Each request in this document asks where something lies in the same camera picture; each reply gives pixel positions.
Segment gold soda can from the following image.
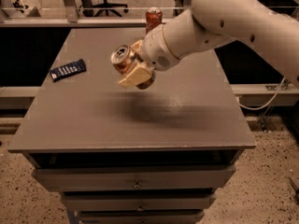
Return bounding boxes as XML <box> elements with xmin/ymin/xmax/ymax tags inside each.
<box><xmin>110</xmin><ymin>45</ymin><xmax>144</xmax><ymax>77</ymax></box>

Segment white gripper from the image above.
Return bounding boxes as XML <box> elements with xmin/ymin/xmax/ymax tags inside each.
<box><xmin>118</xmin><ymin>24</ymin><xmax>180</xmax><ymax>89</ymax></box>

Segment orange soda can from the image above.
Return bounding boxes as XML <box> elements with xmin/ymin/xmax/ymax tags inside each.
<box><xmin>146</xmin><ymin>7</ymin><xmax>163</xmax><ymax>33</ymax></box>

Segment grey drawer cabinet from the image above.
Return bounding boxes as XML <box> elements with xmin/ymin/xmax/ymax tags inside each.
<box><xmin>9</xmin><ymin>28</ymin><xmax>255</xmax><ymax>224</ymax></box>

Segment blue snack bar wrapper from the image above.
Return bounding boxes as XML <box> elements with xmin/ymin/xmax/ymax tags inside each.
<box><xmin>49</xmin><ymin>59</ymin><xmax>87</xmax><ymax>82</ymax></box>

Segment white cable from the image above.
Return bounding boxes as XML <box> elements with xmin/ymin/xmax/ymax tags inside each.
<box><xmin>236</xmin><ymin>77</ymin><xmax>288</xmax><ymax>112</ymax></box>

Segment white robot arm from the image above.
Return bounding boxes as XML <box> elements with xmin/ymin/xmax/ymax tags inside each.
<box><xmin>111</xmin><ymin>0</ymin><xmax>299</xmax><ymax>88</ymax></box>

